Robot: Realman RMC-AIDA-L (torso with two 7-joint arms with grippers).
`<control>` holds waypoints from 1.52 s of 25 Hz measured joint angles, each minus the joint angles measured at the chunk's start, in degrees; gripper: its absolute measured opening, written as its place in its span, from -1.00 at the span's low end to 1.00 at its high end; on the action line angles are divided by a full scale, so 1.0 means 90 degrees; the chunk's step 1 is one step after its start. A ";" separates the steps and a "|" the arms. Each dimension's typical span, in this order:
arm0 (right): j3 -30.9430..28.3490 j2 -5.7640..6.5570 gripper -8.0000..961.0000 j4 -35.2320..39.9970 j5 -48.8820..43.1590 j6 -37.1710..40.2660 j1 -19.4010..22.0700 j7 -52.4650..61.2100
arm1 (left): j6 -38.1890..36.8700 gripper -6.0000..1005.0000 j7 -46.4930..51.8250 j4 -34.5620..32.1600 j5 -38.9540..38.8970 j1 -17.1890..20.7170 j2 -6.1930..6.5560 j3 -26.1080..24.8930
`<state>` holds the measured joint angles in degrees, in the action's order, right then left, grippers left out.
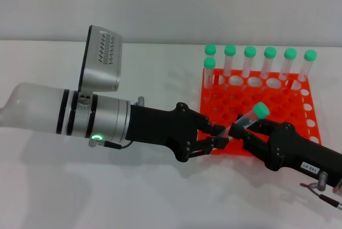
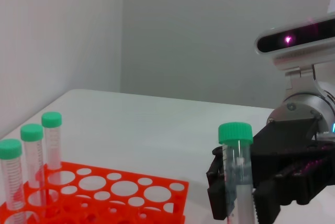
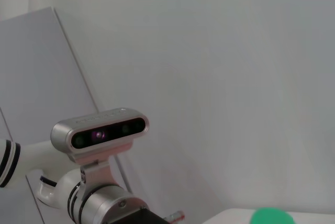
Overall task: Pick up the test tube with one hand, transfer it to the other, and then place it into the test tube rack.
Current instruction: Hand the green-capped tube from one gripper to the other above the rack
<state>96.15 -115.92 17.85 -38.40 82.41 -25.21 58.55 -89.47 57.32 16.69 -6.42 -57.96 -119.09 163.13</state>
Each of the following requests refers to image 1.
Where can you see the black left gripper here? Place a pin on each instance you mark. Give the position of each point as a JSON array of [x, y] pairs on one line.
[[160, 127]]

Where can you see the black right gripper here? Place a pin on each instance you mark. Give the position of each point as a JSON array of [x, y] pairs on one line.
[[294, 151]]

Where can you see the green-capped clear test tube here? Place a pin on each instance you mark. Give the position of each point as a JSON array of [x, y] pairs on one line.
[[260, 111], [230, 50], [250, 51], [310, 55], [210, 49], [270, 52], [290, 53], [209, 63]]

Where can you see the orange test tube rack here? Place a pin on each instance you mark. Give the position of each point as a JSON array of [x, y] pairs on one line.
[[294, 100]]

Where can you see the small silver plug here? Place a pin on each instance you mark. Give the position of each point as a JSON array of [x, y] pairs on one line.
[[139, 101]]

